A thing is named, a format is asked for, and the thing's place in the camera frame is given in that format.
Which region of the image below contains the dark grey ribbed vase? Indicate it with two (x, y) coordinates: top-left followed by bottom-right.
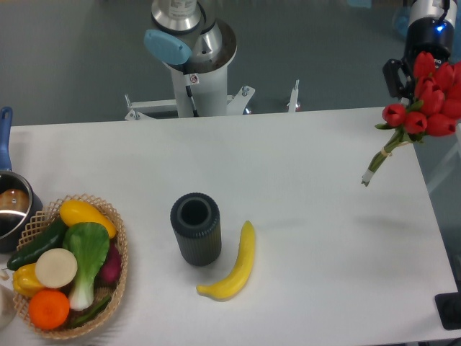
(170, 192), (222, 267)

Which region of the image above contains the garlic clove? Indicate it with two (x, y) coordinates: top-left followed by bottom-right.
(0, 269), (9, 281)

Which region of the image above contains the yellow banana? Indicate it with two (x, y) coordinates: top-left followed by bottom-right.
(196, 221), (256, 301)

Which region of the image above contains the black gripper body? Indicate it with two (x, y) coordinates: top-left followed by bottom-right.
(403, 17), (455, 68)

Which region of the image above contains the purple red onion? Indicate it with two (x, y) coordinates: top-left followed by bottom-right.
(99, 243), (122, 284)

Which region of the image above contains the woven wicker basket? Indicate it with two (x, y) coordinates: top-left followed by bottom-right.
(13, 194), (128, 340)

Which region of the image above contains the yellow bell pepper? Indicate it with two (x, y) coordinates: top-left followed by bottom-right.
(13, 263), (45, 298)

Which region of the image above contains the green bok choy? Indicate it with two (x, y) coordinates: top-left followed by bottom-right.
(63, 222), (109, 311)

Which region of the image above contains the yellow squash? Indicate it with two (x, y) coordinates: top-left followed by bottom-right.
(59, 200), (117, 239)

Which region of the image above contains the white round radish slice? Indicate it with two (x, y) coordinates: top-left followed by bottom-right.
(35, 248), (78, 288)

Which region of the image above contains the green chili pepper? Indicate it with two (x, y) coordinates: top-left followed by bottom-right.
(68, 296), (112, 329)

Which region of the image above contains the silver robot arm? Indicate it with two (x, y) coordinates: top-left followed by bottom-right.
(382, 0), (457, 106)

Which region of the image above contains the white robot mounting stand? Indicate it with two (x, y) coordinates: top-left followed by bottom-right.
(124, 63), (302, 122)

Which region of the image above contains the black device at table edge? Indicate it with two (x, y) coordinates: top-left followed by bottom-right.
(434, 292), (461, 330)

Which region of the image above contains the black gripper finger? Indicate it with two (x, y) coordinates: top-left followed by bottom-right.
(382, 58), (413, 105)

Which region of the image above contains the dark pot with blue handle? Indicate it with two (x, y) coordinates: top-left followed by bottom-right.
(1, 107), (42, 254)

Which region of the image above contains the green cucumber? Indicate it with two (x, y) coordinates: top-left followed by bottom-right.
(6, 217), (68, 271)

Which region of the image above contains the silver robot base with blue cap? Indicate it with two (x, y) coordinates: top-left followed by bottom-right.
(143, 1), (237, 74)

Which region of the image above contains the orange fruit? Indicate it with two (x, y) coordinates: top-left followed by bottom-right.
(28, 289), (70, 330)

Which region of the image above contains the red tulip bouquet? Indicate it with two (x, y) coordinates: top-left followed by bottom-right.
(362, 51), (460, 186)

